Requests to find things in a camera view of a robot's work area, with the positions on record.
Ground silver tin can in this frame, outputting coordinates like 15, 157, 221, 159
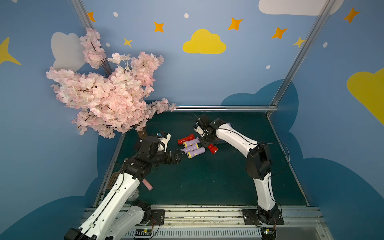
127, 189, 140, 202

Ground purple flashlight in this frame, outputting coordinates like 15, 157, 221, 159
183, 139, 200, 148
181, 144, 199, 158
187, 147, 206, 159

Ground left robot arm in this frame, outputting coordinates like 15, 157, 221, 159
64, 132, 184, 240

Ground purple pink spatula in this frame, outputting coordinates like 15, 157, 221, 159
142, 179, 153, 191

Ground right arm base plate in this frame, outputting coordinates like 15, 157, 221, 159
242, 207, 285, 226

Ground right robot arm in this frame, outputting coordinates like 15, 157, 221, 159
194, 116, 284, 226

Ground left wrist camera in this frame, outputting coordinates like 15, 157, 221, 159
157, 131, 171, 152

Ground tree base plate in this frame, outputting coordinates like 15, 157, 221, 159
133, 136, 149, 151

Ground pink cherry blossom tree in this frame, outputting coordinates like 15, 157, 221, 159
46, 28, 176, 139

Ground brown litter scoop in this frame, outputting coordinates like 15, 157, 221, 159
107, 172, 120, 190

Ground red flashlight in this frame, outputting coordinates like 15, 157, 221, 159
178, 134, 195, 145
208, 144, 218, 154

